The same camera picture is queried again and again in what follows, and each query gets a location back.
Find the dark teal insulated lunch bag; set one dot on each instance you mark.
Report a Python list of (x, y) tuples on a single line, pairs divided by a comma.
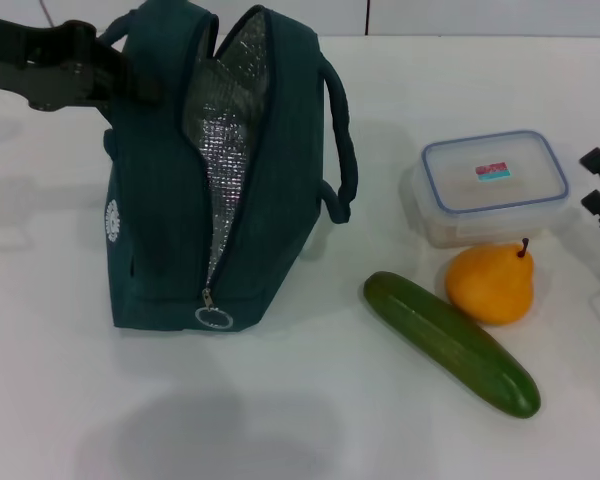
[(150, 200)]

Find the orange pear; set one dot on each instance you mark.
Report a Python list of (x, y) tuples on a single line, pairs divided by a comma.
[(485, 285)]

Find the green cucumber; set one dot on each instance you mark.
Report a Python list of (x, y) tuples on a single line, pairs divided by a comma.
[(445, 345)]

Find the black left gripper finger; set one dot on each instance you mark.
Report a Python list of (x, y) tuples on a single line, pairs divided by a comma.
[(130, 90), (115, 62)]

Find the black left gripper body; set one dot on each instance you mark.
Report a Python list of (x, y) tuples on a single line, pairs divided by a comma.
[(40, 75)]

